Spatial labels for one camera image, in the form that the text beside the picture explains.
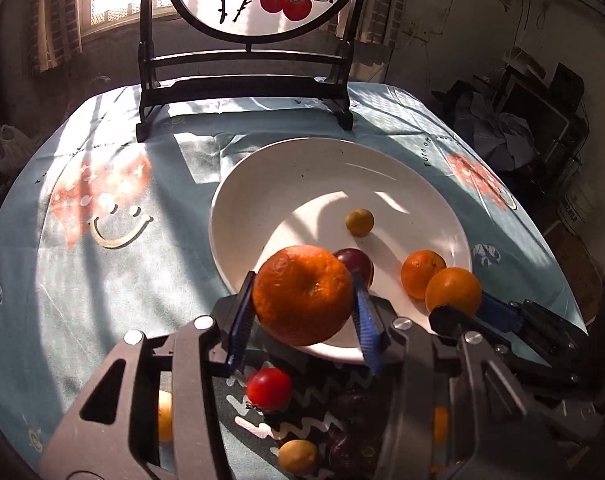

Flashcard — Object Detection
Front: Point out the dark red plum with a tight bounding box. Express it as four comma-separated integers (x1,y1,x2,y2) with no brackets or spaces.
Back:
333,247,374,287

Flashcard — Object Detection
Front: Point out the orange round fruit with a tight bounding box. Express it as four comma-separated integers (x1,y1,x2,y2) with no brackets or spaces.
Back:
433,405,450,446
425,268,483,318

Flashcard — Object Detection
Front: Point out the large orange tangerine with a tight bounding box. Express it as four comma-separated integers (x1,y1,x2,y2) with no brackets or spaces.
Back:
252,245,355,347

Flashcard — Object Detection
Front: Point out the small brown-yellow round fruit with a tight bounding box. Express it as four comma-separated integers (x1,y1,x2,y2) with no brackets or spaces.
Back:
345,208,375,237

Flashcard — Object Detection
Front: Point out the red cherry tomato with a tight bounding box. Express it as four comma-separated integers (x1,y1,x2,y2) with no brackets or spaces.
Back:
246,367,293,412

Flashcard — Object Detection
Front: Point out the small orange mandarin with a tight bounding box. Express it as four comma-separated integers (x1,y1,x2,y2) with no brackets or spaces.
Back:
400,250,447,300

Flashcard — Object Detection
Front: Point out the spotted yellow fruit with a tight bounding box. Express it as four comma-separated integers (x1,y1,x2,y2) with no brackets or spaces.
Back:
158,390,173,442

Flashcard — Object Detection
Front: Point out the white oval plate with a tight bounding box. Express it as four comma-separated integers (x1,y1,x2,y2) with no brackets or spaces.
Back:
208,136,473,365

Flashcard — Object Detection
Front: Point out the small olive-yellow fruit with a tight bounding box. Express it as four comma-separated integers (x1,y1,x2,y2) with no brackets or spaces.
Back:
278,439,320,476

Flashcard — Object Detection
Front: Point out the light blue printed tablecloth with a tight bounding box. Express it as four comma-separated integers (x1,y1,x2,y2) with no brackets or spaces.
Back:
0,82,583,467

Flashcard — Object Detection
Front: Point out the black framed persimmon screen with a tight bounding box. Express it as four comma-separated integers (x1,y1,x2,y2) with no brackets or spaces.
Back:
135,0,365,142

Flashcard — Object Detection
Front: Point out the white plastic bag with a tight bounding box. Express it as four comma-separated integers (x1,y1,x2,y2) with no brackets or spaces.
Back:
0,124,38,178

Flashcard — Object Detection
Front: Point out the window curtain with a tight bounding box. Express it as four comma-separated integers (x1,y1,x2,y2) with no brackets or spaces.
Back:
28,0,82,74

